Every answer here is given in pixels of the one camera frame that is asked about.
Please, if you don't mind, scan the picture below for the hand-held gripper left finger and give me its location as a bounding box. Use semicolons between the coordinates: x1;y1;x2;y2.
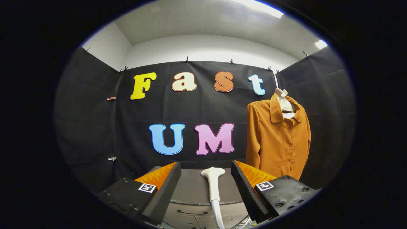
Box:
95;162;182;226

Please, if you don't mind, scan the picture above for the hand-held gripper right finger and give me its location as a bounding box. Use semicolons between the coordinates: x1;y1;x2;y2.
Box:
231;160;320;224

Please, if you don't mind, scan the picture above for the white garment steamer head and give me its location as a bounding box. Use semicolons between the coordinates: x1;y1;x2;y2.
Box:
200;167;225;202

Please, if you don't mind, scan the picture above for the orange button shirt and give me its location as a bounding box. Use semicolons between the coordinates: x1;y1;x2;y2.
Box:
246;93;311;181

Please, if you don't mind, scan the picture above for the black backdrop cloth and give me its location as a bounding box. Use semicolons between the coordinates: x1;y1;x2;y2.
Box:
54;46;356;194

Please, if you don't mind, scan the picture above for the white mannequin hanger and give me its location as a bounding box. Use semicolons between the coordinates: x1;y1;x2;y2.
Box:
275;88;297;120

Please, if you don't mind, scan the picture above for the row of black clips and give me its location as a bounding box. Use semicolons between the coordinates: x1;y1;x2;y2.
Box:
83;46;310;76

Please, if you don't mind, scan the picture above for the long ceiling light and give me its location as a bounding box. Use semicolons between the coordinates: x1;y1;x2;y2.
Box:
235;0;284;19

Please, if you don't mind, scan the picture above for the dark drawer handle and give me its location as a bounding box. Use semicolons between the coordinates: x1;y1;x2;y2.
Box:
177;209;209;215

